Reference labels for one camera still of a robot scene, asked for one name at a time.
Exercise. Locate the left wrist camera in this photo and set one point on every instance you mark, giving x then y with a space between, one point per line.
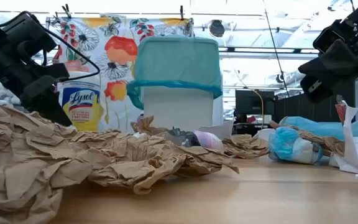
23 26

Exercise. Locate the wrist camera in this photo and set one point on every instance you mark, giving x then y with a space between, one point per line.
328 37
23 26

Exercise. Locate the dark partition panels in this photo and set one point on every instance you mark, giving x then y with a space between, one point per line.
306 109

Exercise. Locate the large brown paper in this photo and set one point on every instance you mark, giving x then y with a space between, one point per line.
42 161

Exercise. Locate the black clip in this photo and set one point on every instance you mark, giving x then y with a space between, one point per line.
66 12
182 12

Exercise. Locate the white bin with blue liner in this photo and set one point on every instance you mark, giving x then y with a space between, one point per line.
179 62

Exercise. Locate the thin black pole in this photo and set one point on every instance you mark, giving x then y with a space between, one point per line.
276 49

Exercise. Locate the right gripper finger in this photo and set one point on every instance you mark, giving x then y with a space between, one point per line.
337 62

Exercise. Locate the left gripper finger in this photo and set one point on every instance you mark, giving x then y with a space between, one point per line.
54 72
47 99

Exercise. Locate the long brown paper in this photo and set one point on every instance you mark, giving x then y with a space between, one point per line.
244 146

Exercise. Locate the Lysol wipes canister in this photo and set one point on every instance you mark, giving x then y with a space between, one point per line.
79 102

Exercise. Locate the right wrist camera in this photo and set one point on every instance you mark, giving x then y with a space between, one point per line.
328 37

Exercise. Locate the pink wad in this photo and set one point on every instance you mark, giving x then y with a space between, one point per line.
208 140

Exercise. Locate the white humanoid robot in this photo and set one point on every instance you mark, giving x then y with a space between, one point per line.
3 96

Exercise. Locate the blue white wad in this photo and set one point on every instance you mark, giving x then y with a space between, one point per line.
291 149

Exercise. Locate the floral print cloth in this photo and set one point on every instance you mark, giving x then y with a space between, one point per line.
120 46

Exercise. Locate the blue trash bag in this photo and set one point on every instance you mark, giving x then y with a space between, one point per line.
328 127

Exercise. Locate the white plastic trash bin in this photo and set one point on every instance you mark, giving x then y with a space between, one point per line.
179 109

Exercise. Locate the person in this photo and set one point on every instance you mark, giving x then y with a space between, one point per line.
239 118

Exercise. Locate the red white wrapper scrap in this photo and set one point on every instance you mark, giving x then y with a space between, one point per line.
340 112

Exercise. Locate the black computer monitor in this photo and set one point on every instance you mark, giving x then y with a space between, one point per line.
253 102

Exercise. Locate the round black lamp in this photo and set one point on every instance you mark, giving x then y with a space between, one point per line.
217 28

